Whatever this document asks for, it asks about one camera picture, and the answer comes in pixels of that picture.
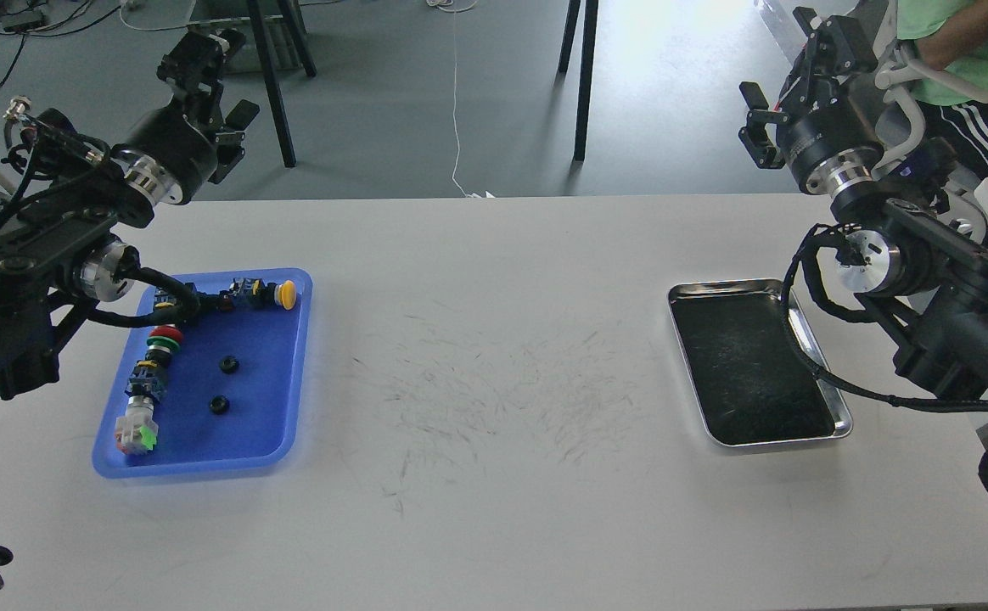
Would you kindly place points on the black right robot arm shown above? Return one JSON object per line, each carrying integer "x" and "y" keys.
{"x": 891, "y": 259}

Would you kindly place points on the yellow push button switch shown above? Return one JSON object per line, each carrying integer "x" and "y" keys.
{"x": 256, "y": 293}

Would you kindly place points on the blue black switch block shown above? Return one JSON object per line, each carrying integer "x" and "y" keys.
{"x": 148, "y": 379}

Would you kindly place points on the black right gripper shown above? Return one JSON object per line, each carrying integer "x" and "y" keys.
{"x": 828, "y": 144}

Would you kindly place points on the blue plastic tray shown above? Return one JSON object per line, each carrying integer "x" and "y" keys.
{"x": 259, "y": 428}

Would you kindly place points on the small black gear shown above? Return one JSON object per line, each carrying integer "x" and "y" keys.
{"x": 228, "y": 364}
{"x": 219, "y": 404}

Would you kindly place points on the white office chair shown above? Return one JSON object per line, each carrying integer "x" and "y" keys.
{"x": 918, "y": 85}

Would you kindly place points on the green push button switch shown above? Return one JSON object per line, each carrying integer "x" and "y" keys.
{"x": 160, "y": 350}

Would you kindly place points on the grey plastic crate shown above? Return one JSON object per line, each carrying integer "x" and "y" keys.
{"x": 211, "y": 16}

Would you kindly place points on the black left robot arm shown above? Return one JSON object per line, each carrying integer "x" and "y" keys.
{"x": 60, "y": 264}

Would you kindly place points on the black table leg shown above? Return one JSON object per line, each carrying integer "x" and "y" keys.
{"x": 589, "y": 36}
{"x": 289, "y": 11}

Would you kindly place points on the black table leg right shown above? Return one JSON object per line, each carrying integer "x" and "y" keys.
{"x": 589, "y": 36}

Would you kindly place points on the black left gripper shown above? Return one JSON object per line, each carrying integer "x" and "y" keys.
{"x": 166, "y": 158}

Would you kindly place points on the person in green shirt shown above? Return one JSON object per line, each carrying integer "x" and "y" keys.
{"x": 978, "y": 76}

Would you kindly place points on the black table leg left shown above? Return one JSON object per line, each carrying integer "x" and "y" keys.
{"x": 289, "y": 11}

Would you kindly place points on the grey backpack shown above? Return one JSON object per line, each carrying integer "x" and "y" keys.
{"x": 878, "y": 20}

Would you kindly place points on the silver metal tray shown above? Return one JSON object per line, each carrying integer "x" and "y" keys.
{"x": 745, "y": 352}

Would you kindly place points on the white green switch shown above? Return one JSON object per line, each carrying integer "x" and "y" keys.
{"x": 136, "y": 431}

